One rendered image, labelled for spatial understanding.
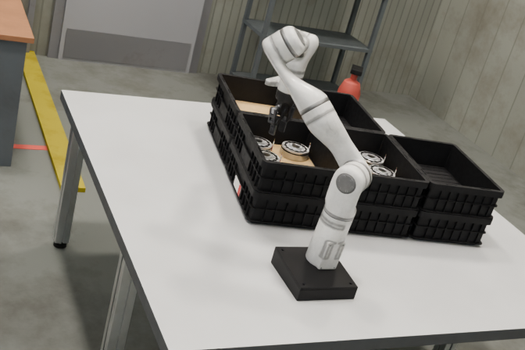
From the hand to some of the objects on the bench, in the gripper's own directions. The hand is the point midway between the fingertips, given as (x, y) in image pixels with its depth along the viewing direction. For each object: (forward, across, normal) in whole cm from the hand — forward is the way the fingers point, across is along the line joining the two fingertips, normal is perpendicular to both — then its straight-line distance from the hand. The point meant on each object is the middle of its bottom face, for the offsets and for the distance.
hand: (277, 129), depth 257 cm
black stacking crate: (+26, +25, -25) cm, 44 cm away
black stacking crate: (+26, +2, -5) cm, 26 cm away
